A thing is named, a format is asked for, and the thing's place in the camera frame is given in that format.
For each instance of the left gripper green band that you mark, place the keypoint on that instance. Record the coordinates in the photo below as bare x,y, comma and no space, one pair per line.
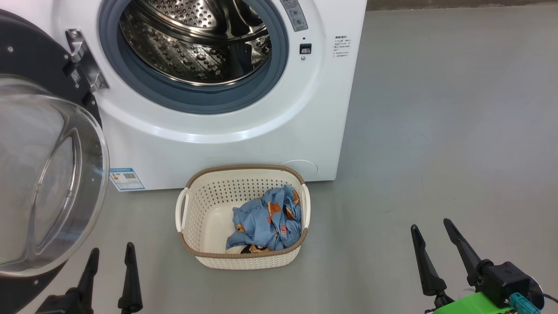
65,305

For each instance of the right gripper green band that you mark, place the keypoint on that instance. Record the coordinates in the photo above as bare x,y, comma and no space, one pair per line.
501,279

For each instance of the black round glass washer door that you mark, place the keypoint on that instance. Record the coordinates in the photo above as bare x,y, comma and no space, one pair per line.
48,174

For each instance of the blue cartoon print garment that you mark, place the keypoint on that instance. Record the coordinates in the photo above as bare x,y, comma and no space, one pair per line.
261,222

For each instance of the cream perforated laundry basket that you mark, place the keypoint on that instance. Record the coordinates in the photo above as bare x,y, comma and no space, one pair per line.
209,218

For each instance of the white front-load washing machine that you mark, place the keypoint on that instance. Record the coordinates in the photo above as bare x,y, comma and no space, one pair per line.
244,144

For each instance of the grey rubber door seal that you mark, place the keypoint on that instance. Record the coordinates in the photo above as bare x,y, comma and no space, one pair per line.
196,98

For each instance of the silver door hinge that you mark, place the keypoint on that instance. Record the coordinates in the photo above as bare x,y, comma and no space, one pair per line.
85,61

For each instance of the blue energy label sticker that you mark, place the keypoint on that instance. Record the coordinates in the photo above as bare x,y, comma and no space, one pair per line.
126,179

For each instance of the round white filter cover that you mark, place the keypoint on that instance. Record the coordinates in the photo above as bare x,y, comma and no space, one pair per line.
303,169

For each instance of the perforated steel drum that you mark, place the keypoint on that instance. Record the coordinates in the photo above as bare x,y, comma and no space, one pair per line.
187,48

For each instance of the grey warning sticker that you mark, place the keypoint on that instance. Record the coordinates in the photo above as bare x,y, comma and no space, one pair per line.
295,15

